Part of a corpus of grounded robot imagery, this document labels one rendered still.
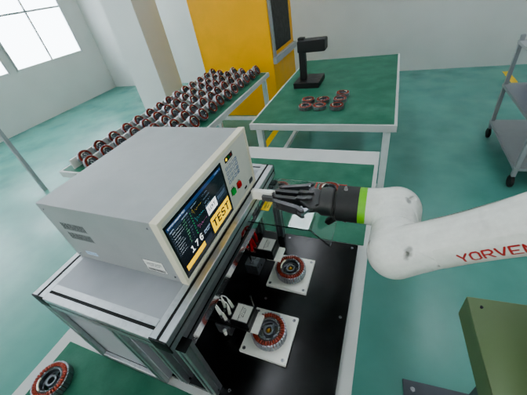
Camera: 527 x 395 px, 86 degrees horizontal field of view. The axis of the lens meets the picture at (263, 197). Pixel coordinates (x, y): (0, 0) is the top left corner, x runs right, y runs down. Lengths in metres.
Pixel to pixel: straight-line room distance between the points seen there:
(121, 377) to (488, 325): 1.09
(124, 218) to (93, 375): 0.67
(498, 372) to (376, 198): 0.52
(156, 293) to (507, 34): 5.85
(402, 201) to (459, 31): 5.27
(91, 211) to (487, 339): 1.03
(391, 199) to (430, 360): 1.29
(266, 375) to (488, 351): 0.58
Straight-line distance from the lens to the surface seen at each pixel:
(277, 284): 1.08
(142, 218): 0.63
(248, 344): 0.99
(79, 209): 0.77
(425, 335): 1.93
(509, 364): 1.00
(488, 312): 1.05
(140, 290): 0.79
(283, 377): 0.95
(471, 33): 5.91
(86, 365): 1.24
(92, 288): 0.87
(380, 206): 0.70
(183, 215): 0.66
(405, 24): 5.77
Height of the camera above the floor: 1.67
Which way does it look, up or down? 38 degrees down
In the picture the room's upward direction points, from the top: 11 degrees counter-clockwise
